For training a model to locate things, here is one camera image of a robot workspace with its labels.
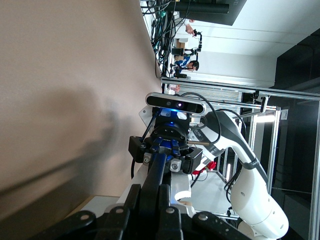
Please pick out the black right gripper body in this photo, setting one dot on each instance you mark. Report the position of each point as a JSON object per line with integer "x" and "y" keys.
{"x": 171, "y": 132}

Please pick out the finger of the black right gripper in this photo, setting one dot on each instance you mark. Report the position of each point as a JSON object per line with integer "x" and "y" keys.
{"x": 192, "y": 160}
{"x": 137, "y": 148}

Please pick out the black frame-mounted camera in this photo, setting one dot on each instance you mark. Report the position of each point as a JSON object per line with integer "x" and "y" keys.
{"x": 263, "y": 103}

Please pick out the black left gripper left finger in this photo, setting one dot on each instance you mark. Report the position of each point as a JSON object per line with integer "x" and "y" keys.
{"x": 133, "y": 197}

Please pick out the black handheld gripper rig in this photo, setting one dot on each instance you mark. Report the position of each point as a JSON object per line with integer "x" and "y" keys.
{"x": 200, "y": 41}

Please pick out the white wrist mounting plate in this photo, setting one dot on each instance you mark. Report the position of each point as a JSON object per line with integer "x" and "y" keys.
{"x": 145, "y": 115}

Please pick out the seated person in blue shirt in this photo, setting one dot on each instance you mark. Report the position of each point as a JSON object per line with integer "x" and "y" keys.
{"x": 191, "y": 65}

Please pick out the red arm base plug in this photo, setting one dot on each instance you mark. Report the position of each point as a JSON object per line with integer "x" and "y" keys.
{"x": 212, "y": 165}

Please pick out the black computer monitor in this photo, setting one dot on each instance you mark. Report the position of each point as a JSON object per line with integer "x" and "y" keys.
{"x": 235, "y": 15}

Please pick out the aluminium cage frame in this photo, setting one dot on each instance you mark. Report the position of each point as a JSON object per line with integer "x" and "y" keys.
{"x": 225, "y": 87}

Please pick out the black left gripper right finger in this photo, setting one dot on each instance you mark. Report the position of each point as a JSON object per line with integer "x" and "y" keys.
{"x": 165, "y": 197}

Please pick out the person in white shirt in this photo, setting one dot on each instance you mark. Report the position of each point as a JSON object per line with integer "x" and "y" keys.
{"x": 188, "y": 28}

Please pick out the white paper sign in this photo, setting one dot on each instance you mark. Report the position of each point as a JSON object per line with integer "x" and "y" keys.
{"x": 284, "y": 114}

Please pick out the brown table cover mat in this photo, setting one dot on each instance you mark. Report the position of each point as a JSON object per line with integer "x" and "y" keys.
{"x": 62, "y": 75}

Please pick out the cardboard box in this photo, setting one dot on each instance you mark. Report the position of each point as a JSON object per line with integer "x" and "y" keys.
{"x": 180, "y": 45}

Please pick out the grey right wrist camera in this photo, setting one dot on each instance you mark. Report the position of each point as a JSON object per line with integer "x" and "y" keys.
{"x": 157, "y": 101}

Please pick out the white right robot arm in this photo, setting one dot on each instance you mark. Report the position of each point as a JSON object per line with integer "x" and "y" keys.
{"x": 252, "y": 200}

